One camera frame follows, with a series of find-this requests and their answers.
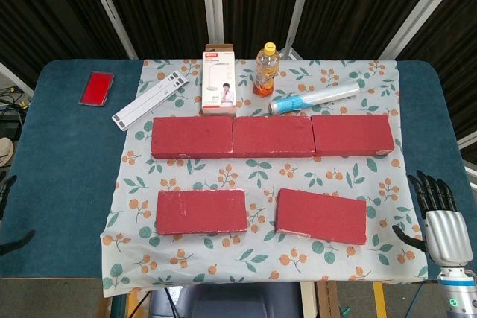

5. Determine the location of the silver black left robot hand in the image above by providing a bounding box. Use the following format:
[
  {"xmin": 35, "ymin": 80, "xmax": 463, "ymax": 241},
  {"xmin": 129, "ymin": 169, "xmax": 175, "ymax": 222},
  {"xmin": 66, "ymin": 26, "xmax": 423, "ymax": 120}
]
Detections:
[{"xmin": 0, "ymin": 175, "xmax": 37, "ymax": 258}]

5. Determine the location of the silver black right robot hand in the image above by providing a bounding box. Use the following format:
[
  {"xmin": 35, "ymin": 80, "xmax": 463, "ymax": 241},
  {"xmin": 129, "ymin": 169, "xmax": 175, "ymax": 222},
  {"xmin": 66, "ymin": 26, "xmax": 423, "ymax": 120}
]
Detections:
[{"xmin": 391, "ymin": 171, "xmax": 467, "ymax": 268}]

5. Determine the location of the red brick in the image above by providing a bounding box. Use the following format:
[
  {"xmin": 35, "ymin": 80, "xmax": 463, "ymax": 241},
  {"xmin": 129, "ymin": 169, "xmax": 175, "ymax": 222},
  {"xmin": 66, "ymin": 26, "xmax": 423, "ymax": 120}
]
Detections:
[
  {"xmin": 155, "ymin": 188, "xmax": 249, "ymax": 236},
  {"xmin": 274, "ymin": 188, "xmax": 368, "ymax": 247},
  {"xmin": 311, "ymin": 114, "xmax": 395, "ymax": 158},
  {"xmin": 231, "ymin": 115, "xmax": 316, "ymax": 158},
  {"xmin": 151, "ymin": 115, "xmax": 235, "ymax": 159}
]

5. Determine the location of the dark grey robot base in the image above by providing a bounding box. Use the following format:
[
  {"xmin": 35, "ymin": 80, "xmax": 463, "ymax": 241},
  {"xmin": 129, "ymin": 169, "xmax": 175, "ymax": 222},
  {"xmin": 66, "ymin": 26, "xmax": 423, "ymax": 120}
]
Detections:
[{"xmin": 148, "ymin": 282, "xmax": 303, "ymax": 318}]

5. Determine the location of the beige shoe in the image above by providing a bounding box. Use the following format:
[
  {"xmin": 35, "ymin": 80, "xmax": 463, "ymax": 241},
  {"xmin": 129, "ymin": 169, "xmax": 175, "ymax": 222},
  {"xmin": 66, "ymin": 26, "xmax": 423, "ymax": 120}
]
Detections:
[{"xmin": 0, "ymin": 137, "xmax": 15, "ymax": 167}]

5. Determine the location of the red phone in case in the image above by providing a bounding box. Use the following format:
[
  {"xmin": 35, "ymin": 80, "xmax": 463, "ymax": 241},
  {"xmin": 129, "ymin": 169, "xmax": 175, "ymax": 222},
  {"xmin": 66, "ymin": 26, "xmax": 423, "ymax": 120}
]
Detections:
[{"xmin": 78, "ymin": 71, "xmax": 115, "ymax": 108}]

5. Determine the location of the floral fruit-print tablecloth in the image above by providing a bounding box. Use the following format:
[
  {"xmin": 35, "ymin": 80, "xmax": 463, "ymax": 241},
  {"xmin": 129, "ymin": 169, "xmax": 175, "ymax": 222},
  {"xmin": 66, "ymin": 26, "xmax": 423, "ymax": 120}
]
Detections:
[{"xmin": 100, "ymin": 57, "xmax": 429, "ymax": 299}]

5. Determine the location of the blue white tube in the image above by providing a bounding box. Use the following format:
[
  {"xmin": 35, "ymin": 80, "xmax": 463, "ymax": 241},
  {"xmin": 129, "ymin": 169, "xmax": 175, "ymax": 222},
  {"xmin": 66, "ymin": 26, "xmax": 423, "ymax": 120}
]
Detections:
[{"xmin": 268, "ymin": 79, "xmax": 361, "ymax": 115}]

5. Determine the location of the white flat remote bar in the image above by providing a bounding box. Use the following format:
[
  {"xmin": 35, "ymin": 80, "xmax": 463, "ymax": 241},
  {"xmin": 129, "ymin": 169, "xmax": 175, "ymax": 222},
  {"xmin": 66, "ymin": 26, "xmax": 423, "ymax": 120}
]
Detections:
[{"xmin": 111, "ymin": 69, "xmax": 190, "ymax": 133}]

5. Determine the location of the yellow-capped iced tea bottle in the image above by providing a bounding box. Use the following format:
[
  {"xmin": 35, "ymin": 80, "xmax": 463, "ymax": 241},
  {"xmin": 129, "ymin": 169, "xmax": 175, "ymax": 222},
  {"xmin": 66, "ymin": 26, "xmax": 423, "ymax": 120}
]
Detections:
[{"xmin": 252, "ymin": 42, "xmax": 281, "ymax": 98}]

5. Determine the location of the white desk lamp box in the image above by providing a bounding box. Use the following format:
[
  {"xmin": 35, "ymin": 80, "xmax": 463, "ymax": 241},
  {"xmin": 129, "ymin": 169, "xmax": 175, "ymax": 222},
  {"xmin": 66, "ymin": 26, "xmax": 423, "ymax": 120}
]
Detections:
[{"xmin": 201, "ymin": 43, "xmax": 237, "ymax": 117}]

